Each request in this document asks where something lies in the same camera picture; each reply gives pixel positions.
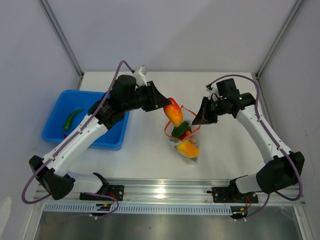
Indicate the aluminium frame post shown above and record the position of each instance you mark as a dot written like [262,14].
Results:
[49,13]
[280,36]

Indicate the red orange mango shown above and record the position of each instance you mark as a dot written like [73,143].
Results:
[173,112]

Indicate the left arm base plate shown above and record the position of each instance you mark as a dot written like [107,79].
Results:
[114,191]

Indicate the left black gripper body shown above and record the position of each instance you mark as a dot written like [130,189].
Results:
[146,98]

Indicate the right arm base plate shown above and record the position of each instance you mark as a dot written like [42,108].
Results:
[232,195]

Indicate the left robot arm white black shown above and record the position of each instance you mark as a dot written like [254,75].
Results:
[52,170]

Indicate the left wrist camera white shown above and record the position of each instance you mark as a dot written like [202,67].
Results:
[140,75]

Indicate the right aluminium frame post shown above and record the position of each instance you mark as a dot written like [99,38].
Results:
[280,36]

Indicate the green cucumber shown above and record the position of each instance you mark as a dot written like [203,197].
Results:
[179,131]

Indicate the green chili pepper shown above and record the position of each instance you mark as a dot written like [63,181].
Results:
[69,120]

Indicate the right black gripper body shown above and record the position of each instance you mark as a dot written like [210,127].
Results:
[210,111]

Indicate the yellow mango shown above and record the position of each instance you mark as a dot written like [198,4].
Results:
[188,149]

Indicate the white slotted cable duct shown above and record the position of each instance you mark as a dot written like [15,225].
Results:
[126,208]

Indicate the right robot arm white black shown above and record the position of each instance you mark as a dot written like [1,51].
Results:
[281,173]

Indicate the clear zip bag orange zipper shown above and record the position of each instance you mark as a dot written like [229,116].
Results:
[188,115]

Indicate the blue plastic bin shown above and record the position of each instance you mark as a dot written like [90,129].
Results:
[73,100]

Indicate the left aluminium frame post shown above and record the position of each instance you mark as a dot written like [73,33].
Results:
[49,13]

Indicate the aluminium rail front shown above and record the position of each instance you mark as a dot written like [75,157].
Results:
[176,191]

